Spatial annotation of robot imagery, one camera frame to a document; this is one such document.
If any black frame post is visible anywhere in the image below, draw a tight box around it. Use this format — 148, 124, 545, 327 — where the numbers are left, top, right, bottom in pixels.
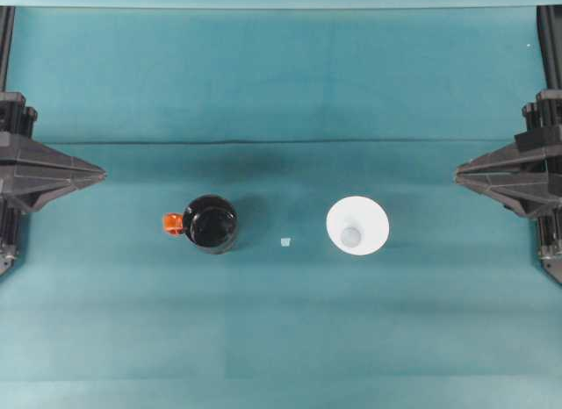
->
536, 5, 562, 94
0, 5, 17, 94

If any black cup holder red handle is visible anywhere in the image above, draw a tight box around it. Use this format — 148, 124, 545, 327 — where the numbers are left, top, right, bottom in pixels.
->
162, 193, 240, 254

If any blue-green table cloth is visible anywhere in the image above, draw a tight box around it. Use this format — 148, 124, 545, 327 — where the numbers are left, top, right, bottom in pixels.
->
0, 4, 562, 409

